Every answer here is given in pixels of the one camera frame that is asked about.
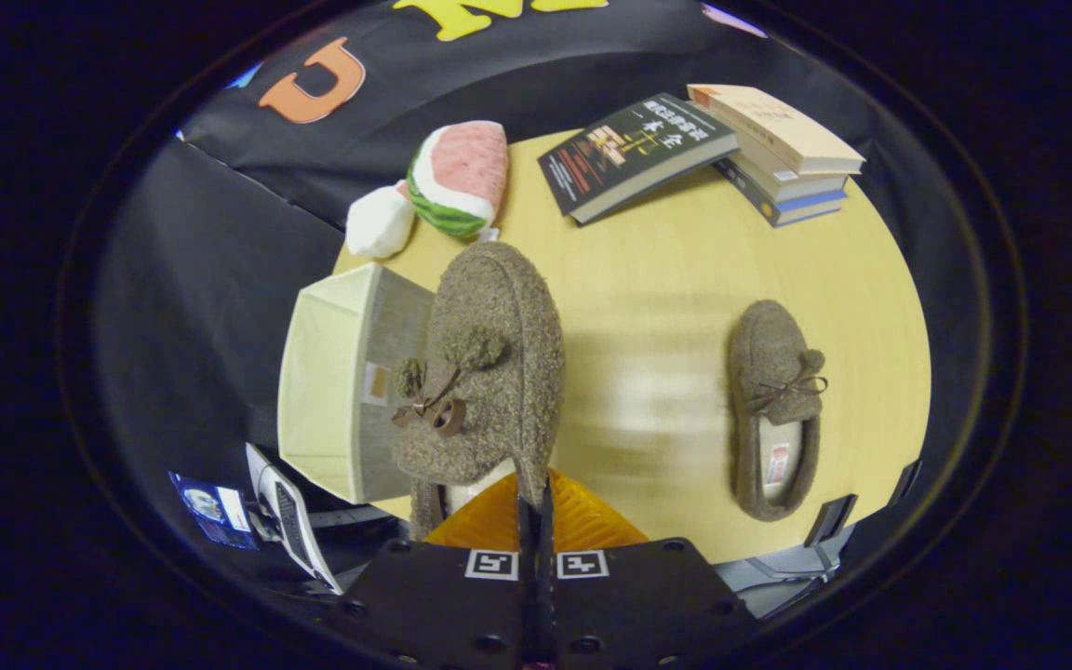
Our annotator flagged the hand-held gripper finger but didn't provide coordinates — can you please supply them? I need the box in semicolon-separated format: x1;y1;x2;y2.
539;469;762;668
329;470;539;668

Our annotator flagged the brown fuzzy slipper shoe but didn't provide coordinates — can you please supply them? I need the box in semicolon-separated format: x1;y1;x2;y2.
726;299;830;523
391;241;566;543

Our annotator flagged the cream storage box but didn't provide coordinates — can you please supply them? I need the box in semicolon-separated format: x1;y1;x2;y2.
276;262;436;505

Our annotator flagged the black table clamp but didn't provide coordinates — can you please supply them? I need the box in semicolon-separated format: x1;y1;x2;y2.
804;494;859;548
888;458;924;507

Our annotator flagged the blue printed packet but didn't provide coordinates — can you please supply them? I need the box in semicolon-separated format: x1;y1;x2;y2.
169;472;260;551

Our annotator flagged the white plush toy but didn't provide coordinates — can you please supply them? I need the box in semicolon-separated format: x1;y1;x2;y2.
344;182;417;261

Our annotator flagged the watermelon slice plush toy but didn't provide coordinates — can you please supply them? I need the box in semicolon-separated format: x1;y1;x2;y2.
405;120;510;241

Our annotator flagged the black paperback book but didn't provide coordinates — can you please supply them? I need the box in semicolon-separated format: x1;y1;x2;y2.
537;92;741;226

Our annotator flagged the dark blue book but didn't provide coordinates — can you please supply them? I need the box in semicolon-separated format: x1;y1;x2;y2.
712;158;850;229

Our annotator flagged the grey cover book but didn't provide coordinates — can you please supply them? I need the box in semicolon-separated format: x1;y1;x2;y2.
727;140;850;203

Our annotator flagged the tan cover book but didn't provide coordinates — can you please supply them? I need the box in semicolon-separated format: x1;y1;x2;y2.
686;83;866;176

